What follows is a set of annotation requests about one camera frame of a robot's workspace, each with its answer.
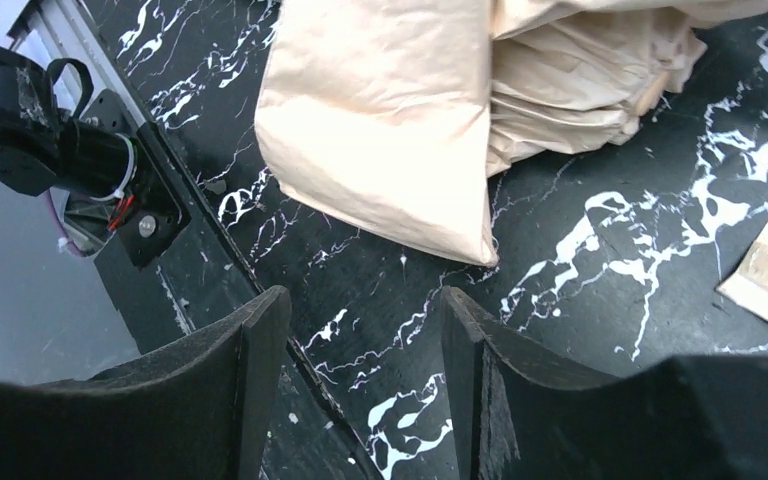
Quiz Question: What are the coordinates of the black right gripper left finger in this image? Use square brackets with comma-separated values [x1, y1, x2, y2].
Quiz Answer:
[0, 286, 292, 479]

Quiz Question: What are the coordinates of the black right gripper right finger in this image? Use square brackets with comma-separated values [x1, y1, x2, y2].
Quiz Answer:
[440, 287, 768, 479]

